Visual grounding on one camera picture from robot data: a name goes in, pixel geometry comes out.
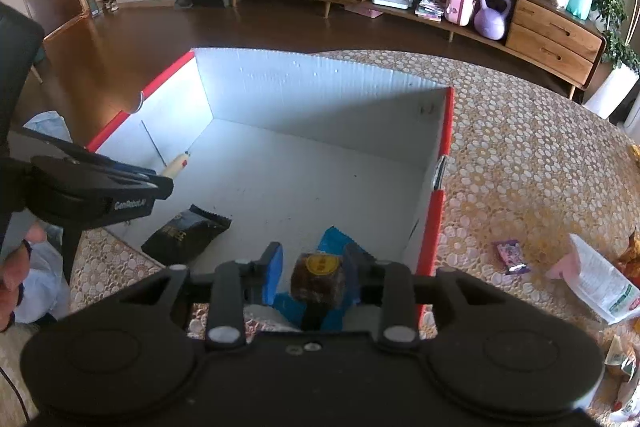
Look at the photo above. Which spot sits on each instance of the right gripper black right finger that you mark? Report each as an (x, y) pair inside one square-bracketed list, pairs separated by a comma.
[(387, 306)]

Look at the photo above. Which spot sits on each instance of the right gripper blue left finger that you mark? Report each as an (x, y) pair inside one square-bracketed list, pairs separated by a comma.
[(237, 284)]

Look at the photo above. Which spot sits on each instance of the blue snack packet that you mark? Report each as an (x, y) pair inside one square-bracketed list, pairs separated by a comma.
[(314, 317)]

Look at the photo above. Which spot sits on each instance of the brown round cake packet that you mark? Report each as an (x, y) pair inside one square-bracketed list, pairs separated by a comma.
[(319, 278)]

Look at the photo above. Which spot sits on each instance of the black snack packet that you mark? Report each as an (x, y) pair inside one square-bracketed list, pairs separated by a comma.
[(185, 236)]

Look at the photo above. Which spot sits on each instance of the small purple candy packet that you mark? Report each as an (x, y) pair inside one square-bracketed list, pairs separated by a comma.
[(510, 253)]

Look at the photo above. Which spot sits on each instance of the white snack bag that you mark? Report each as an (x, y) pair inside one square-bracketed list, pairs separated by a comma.
[(595, 281)]

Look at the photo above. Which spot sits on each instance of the green orange snack packet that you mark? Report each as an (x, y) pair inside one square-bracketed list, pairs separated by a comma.
[(621, 359)]

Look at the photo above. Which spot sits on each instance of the red gold snack bag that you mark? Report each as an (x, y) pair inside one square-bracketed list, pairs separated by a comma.
[(629, 261)]

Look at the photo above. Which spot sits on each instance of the person's left hand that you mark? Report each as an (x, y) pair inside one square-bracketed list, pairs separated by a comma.
[(13, 273)]

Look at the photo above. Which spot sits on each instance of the red cardboard box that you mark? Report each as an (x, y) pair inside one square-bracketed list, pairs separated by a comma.
[(288, 145)]

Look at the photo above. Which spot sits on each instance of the purple kettlebell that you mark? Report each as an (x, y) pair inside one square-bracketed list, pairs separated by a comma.
[(491, 23)]

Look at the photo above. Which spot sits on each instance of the potted green plant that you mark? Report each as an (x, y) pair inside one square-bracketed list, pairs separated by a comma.
[(618, 55)]

